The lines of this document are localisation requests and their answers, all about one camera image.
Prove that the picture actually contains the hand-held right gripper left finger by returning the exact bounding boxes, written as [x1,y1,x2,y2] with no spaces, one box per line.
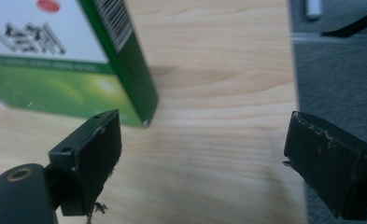
[48,108,123,217]

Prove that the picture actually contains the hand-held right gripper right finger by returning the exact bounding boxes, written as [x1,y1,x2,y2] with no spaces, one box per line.
[283,110,367,221]

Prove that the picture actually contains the green and white box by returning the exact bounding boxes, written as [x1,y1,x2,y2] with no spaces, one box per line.
[0,0,159,129]

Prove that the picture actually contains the white cylindrical object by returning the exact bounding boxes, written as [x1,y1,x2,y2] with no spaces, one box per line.
[305,0,323,21]

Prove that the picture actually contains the black cable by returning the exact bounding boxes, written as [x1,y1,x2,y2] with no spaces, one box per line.
[320,7,367,38]

